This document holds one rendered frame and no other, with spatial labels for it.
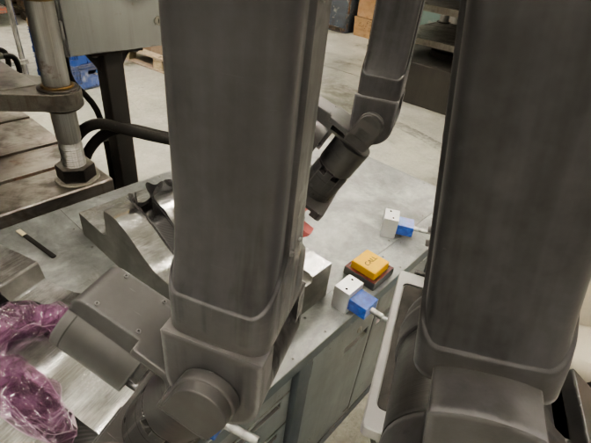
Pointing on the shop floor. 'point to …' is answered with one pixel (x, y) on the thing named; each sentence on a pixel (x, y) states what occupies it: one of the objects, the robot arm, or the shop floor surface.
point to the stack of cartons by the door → (362, 25)
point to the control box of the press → (110, 61)
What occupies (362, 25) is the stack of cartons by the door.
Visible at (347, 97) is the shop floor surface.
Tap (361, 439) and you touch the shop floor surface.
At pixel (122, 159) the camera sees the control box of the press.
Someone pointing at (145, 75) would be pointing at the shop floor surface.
